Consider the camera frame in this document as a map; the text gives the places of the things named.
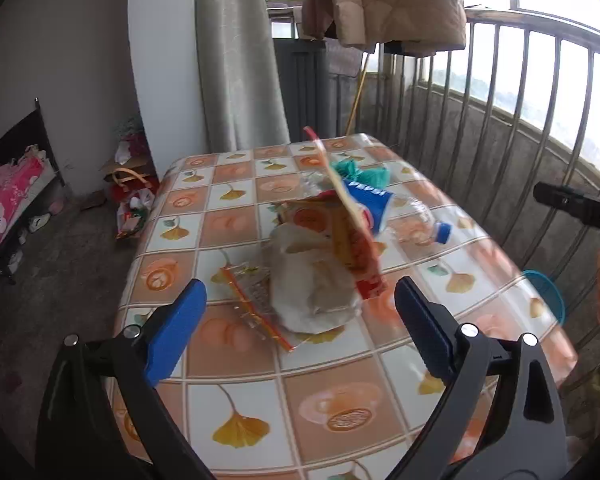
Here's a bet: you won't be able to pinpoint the white floral plastic bag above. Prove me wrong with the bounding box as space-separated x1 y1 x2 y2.
112 117 151 161

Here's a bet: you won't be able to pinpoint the clear bottle with blue label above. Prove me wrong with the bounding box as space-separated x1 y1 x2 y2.
340 176 453 247

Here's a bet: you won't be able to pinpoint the pink floral blanket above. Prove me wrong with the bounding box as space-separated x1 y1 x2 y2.
0 155 56 271

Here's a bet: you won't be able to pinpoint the red and white plastic bag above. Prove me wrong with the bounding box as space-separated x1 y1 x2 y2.
117 190 156 238

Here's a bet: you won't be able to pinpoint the bags by wall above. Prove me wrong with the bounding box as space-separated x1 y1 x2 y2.
102 157 158 196

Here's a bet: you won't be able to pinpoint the clear wrapper with orange edge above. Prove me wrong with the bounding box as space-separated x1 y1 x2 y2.
219 262 298 354

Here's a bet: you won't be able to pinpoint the green plastic bag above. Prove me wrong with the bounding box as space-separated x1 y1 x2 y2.
330 159 391 186

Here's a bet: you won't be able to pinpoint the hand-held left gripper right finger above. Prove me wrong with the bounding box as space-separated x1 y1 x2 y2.
390 276 568 480

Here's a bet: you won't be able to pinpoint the red and white snack bag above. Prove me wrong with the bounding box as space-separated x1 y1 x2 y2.
277 126 388 301

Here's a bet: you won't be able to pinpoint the blue plastic basket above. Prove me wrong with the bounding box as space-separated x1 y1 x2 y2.
522 270 566 326

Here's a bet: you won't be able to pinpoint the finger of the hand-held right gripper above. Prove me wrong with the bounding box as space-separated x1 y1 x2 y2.
533 182 600 241

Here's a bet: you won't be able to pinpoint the dark bed frame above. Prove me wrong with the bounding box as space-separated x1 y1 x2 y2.
0 100 63 286

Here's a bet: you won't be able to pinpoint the patterned tablecloth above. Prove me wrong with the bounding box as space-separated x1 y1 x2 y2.
107 132 578 480

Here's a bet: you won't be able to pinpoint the grey curtain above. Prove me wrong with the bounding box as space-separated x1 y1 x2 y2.
195 0 291 151

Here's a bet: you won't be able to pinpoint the beige padded jacket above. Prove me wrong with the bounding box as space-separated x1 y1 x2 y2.
302 0 468 56

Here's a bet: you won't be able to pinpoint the yellow broom stick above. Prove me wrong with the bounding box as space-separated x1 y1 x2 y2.
347 52 371 133

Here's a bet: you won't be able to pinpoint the dark grey cabinet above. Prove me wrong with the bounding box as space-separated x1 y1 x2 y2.
272 5 361 141

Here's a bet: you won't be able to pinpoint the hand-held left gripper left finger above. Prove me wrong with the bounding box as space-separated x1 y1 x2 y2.
35 279 216 480

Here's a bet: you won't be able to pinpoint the metal balcony railing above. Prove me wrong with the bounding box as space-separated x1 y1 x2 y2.
380 5 600 391

